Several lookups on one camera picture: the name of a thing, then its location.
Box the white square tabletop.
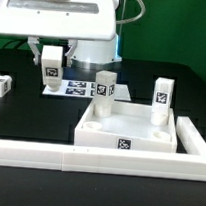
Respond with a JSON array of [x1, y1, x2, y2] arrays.
[[74, 101, 177, 153]]

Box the white marker plate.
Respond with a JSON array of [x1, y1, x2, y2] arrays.
[[43, 80, 131, 101]]

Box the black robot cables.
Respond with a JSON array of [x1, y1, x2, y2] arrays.
[[1, 37, 30, 52]]

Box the white L-shaped fence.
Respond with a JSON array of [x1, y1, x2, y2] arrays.
[[0, 116, 206, 181]]

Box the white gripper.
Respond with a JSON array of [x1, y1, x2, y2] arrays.
[[0, 0, 119, 67]]

